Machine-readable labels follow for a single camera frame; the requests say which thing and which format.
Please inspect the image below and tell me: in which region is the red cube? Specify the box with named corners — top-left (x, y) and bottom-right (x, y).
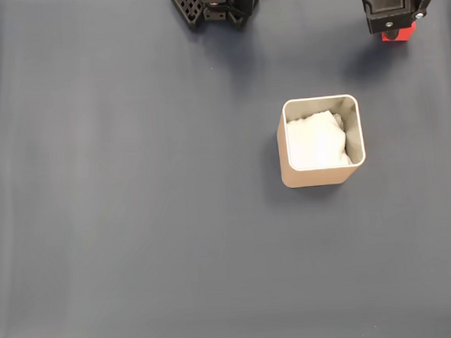
top-left (380, 25), bottom-right (417, 44)

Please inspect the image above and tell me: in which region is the beige square box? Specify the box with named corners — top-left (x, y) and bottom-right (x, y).
top-left (274, 93), bottom-right (368, 190)

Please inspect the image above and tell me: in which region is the white crumpled cloth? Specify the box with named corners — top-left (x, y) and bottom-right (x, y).
top-left (285, 108), bottom-right (354, 171)

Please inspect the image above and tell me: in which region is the dark grey tray mat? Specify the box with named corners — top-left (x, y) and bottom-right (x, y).
top-left (0, 0), bottom-right (451, 338)

